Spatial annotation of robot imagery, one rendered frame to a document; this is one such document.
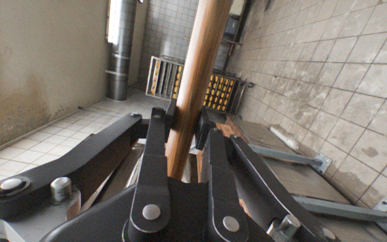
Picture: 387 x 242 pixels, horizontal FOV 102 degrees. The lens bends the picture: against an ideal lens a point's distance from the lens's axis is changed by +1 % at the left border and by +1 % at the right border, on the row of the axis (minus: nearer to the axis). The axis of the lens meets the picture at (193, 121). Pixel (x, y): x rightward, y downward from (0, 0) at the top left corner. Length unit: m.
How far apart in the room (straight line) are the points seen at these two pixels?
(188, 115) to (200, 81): 0.04
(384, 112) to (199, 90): 1.38
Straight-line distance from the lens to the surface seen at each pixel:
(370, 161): 1.46
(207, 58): 0.17
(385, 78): 1.56
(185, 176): 1.66
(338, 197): 1.37
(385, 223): 1.42
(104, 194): 1.50
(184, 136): 0.18
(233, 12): 4.70
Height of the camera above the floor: 1.21
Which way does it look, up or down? 7 degrees down
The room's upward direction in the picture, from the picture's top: 77 degrees counter-clockwise
